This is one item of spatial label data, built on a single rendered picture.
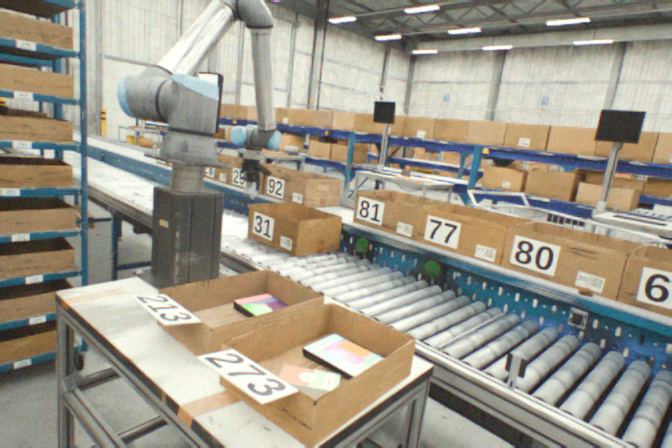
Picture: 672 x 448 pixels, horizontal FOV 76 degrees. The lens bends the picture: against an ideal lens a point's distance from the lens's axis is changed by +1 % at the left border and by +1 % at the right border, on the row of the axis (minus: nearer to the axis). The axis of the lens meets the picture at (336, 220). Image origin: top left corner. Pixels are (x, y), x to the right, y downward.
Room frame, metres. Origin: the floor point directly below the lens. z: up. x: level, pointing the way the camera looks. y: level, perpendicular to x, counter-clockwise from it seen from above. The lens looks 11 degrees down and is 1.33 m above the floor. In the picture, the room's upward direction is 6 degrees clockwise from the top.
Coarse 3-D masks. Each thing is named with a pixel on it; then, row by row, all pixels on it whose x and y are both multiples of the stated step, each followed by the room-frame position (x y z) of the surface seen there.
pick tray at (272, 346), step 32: (288, 320) 1.03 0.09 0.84; (320, 320) 1.13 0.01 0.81; (352, 320) 1.11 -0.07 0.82; (256, 352) 0.95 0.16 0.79; (288, 352) 1.02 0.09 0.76; (384, 352) 1.04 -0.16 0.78; (224, 384) 0.85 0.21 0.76; (352, 384) 0.78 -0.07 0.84; (384, 384) 0.89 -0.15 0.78; (288, 416) 0.73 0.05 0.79; (320, 416) 0.71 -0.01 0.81; (352, 416) 0.80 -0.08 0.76
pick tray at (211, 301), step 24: (168, 288) 1.13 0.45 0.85; (192, 288) 1.19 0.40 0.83; (216, 288) 1.25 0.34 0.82; (240, 288) 1.31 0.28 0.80; (264, 288) 1.38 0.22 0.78; (288, 288) 1.32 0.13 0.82; (192, 312) 1.19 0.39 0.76; (216, 312) 1.21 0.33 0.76; (288, 312) 1.10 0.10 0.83; (192, 336) 0.98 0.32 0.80; (216, 336) 0.94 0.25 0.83
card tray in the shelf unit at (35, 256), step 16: (32, 240) 2.10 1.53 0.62; (48, 240) 2.15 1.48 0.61; (64, 240) 2.12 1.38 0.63; (0, 256) 1.78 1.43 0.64; (16, 256) 1.81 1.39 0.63; (32, 256) 1.85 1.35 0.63; (48, 256) 1.90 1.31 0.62; (64, 256) 1.94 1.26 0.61; (0, 272) 1.77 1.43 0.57; (16, 272) 1.81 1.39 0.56; (32, 272) 1.85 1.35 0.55
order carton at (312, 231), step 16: (256, 208) 2.12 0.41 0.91; (272, 208) 2.27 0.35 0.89; (288, 208) 2.35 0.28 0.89; (304, 208) 2.30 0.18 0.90; (288, 224) 1.94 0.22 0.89; (304, 224) 1.92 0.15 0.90; (320, 224) 2.00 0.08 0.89; (336, 224) 2.08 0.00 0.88; (256, 240) 2.10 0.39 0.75; (272, 240) 2.02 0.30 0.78; (304, 240) 1.93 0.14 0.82; (320, 240) 2.00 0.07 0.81; (336, 240) 2.09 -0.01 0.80
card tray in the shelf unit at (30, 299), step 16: (0, 288) 2.00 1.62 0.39; (16, 288) 2.05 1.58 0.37; (32, 288) 2.09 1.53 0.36; (48, 288) 2.14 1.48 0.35; (64, 288) 2.08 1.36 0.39; (0, 304) 1.76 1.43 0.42; (16, 304) 1.80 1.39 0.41; (32, 304) 1.85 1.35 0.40; (48, 304) 1.89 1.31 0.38; (0, 320) 1.76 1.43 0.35
